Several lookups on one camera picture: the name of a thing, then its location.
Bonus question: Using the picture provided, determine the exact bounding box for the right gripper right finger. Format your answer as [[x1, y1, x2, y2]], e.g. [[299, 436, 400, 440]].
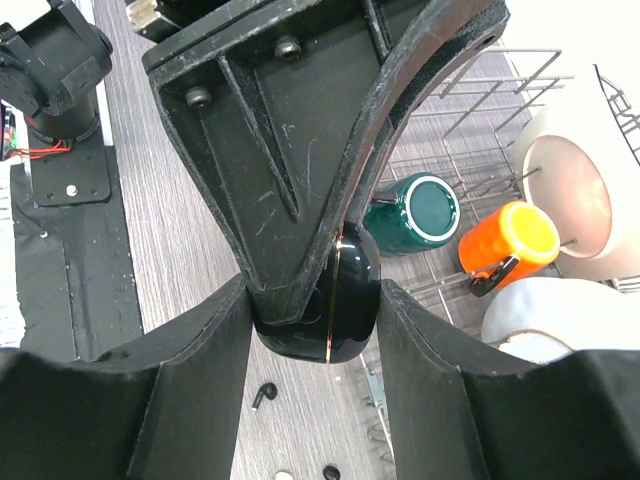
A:
[[378, 280, 639, 479]]

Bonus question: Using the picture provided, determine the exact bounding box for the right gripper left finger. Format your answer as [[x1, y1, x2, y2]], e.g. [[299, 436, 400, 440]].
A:
[[1, 277, 252, 479]]

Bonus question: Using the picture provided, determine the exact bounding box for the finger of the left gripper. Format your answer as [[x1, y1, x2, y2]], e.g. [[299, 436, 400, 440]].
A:
[[142, 1, 509, 325]]

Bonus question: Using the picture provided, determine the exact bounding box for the black earbud left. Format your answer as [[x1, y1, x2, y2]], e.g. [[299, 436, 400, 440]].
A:
[[251, 382, 278, 411]]

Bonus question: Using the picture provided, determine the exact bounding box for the black earbud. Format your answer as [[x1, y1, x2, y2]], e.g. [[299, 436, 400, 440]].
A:
[[322, 465, 341, 480], [251, 382, 278, 411]]

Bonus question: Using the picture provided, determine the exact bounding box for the white earbud left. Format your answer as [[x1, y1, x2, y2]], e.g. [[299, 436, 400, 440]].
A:
[[273, 470, 293, 480]]

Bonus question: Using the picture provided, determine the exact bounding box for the black earbud right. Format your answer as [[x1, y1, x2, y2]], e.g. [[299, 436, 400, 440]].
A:
[[322, 465, 341, 480]]

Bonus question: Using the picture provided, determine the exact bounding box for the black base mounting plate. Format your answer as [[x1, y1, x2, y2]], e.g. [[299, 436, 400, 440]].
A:
[[10, 148, 143, 362]]

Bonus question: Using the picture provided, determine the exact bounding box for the dark green ceramic mug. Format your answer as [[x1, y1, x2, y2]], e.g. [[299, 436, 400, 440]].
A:
[[363, 172, 460, 257]]

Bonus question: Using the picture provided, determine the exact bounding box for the orange ceramic mug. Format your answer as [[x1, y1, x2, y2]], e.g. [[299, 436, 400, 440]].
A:
[[458, 200, 560, 297]]

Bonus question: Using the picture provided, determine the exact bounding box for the cream oval dish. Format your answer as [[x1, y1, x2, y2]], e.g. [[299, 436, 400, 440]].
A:
[[509, 65, 639, 281]]

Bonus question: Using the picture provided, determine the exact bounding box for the white plate with foot ring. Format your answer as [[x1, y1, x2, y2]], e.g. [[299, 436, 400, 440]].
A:
[[481, 277, 639, 364]]

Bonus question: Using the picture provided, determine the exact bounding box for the grey wire dish rack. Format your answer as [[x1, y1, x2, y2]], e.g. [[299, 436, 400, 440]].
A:
[[359, 47, 640, 466]]

